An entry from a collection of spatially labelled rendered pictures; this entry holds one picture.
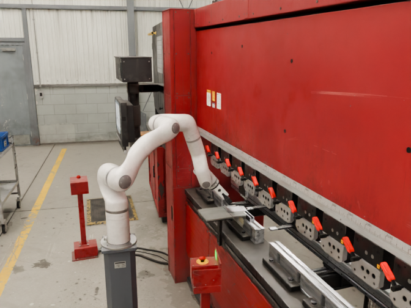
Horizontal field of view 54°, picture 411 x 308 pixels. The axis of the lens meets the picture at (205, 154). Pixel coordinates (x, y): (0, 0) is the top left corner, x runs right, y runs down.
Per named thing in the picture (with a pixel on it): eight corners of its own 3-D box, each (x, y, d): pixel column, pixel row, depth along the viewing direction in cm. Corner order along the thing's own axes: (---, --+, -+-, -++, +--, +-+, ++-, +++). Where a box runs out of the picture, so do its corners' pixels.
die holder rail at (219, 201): (200, 189, 338) (200, 178, 335) (207, 188, 340) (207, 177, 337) (221, 211, 292) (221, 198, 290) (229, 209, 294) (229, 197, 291)
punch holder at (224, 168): (220, 171, 284) (220, 148, 280) (231, 170, 287) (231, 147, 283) (228, 177, 270) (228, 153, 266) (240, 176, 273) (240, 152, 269)
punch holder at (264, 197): (257, 200, 229) (259, 172, 225) (271, 198, 232) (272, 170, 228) (270, 209, 215) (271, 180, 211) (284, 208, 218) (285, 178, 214)
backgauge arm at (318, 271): (294, 289, 219) (295, 266, 216) (389, 269, 239) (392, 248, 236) (302, 297, 212) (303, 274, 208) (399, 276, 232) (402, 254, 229)
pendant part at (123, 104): (116, 135, 368) (114, 96, 359) (129, 135, 372) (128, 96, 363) (122, 146, 327) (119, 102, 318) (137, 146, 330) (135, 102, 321)
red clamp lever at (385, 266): (380, 261, 134) (395, 291, 128) (390, 260, 135) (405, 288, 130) (377, 264, 135) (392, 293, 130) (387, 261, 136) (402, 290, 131)
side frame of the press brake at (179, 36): (167, 269, 380) (161, 11, 323) (251, 255, 407) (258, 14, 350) (174, 283, 357) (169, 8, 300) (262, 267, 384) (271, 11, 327)
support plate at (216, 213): (197, 211, 262) (197, 209, 262) (235, 206, 270) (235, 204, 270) (206, 221, 245) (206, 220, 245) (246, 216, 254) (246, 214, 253)
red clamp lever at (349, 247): (342, 236, 152) (353, 261, 147) (351, 234, 153) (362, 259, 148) (339, 238, 154) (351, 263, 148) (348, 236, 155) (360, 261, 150)
